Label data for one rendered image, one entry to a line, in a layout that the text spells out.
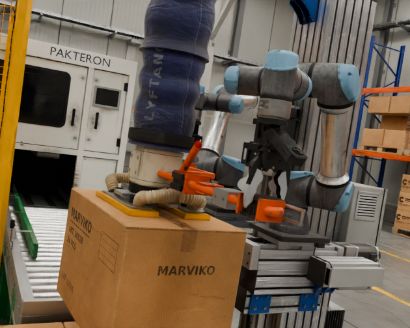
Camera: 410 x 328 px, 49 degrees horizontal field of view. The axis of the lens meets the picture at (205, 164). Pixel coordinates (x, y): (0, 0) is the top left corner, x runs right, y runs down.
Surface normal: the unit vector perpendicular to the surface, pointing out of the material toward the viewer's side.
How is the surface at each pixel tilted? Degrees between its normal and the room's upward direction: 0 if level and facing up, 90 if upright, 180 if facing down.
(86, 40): 90
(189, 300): 90
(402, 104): 89
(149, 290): 90
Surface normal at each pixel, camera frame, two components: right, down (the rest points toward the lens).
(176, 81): 0.23, -0.29
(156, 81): -0.17, -0.33
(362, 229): 0.44, 0.11
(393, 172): -0.89, -0.11
